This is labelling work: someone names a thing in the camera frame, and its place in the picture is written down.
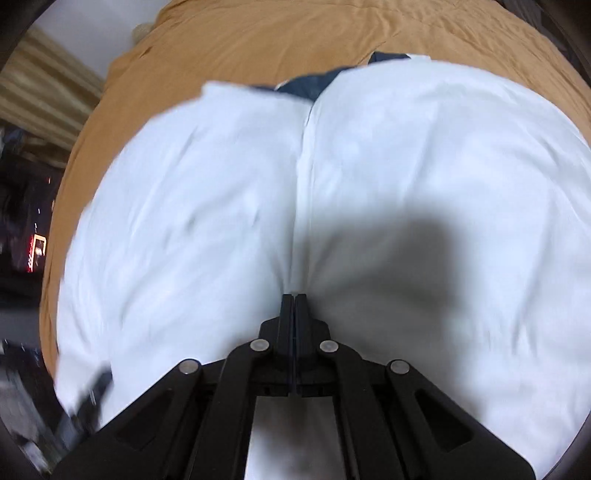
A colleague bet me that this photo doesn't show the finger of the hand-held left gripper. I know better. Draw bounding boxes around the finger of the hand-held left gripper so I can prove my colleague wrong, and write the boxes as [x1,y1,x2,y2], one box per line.
[69,367,115,433]

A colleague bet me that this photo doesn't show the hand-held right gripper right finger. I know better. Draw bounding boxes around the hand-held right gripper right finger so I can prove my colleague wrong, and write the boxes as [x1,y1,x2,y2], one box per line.
[294,293,537,480]

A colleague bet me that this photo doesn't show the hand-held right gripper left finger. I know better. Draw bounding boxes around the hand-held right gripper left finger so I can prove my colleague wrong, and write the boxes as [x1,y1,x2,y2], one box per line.
[51,293,295,480]

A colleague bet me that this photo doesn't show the white puffer jacket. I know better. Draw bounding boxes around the white puffer jacket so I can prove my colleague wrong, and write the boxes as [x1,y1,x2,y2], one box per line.
[39,53,591,480]

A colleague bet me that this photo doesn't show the gold curtain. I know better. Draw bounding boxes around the gold curtain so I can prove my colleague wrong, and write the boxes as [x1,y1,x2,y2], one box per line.
[0,28,105,155]

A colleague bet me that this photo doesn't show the bed with orange quilt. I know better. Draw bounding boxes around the bed with orange quilt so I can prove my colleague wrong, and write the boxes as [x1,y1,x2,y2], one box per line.
[39,0,591,370]

